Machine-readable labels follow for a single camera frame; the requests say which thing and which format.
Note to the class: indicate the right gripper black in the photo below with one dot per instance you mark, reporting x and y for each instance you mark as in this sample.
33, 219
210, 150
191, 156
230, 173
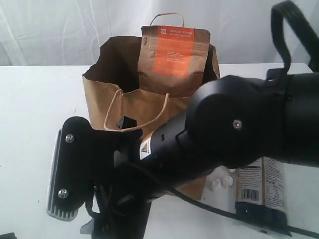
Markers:
125, 199

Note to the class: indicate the brown pouch orange label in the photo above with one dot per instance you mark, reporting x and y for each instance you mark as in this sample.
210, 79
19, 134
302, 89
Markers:
172, 59

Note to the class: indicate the dark noodle packet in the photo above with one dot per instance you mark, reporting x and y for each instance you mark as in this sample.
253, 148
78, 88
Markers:
260, 195

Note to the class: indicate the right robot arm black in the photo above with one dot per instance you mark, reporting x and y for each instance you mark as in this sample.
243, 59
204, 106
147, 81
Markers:
230, 122

